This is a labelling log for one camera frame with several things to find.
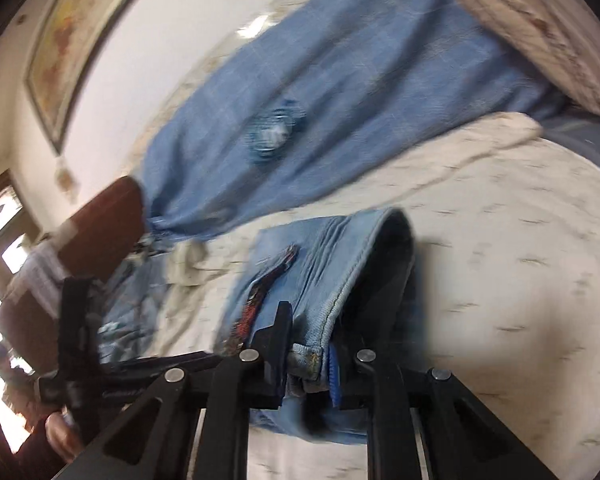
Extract light blue denim jeans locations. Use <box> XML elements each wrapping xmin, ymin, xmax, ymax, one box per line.
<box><xmin>213</xmin><ymin>208</ymin><xmax>426</xmax><ymax>444</ymax></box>

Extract person's left hand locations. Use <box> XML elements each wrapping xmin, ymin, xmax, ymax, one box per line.
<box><xmin>45</xmin><ymin>412</ymin><xmax>84</xmax><ymax>463</ymax></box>

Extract grey-blue patterned blanket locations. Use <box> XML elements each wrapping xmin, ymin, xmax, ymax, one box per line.
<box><xmin>97</xmin><ymin>235</ymin><xmax>173</xmax><ymax>364</ymax></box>

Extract brown armchair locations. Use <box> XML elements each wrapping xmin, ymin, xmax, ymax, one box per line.
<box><xmin>0</xmin><ymin>176</ymin><xmax>145</xmax><ymax>374</ymax></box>

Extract cream leaf-print bedsheet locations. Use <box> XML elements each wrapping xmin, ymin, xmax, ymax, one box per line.
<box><xmin>150</xmin><ymin>114</ymin><xmax>600</xmax><ymax>479</ymax></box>

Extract blue plaid cushion cover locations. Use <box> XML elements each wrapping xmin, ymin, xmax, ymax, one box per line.
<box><xmin>140</xmin><ymin>0</ymin><xmax>567</xmax><ymax>240</ymax></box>

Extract striped beige pillow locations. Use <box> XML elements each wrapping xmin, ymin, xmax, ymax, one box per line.
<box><xmin>457</xmin><ymin>0</ymin><xmax>600</xmax><ymax>116</ymax></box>

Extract framed wall painting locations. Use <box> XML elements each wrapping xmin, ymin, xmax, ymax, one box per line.
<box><xmin>26</xmin><ymin>0</ymin><xmax>132</xmax><ymax>154</ymax></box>

